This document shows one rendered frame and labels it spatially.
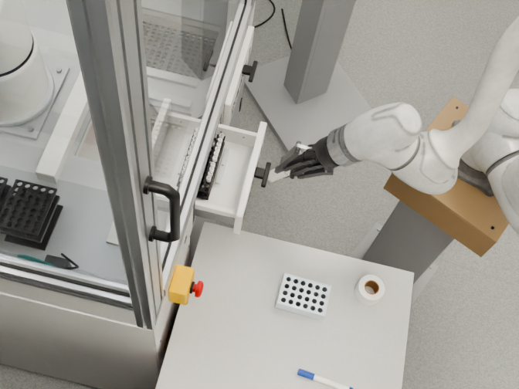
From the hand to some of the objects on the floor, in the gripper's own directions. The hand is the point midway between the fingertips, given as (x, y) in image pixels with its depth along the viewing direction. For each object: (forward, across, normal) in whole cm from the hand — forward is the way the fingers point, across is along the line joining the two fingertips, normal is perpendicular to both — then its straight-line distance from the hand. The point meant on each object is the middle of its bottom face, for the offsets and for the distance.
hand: (279, 173), depth 164 cm
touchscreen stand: (+72, -59, -95) cm, 133 cm away
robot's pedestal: (+47, -95, -23) cm, 109 cm away
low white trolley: (+69, -64, +41) cm, 102 cm away
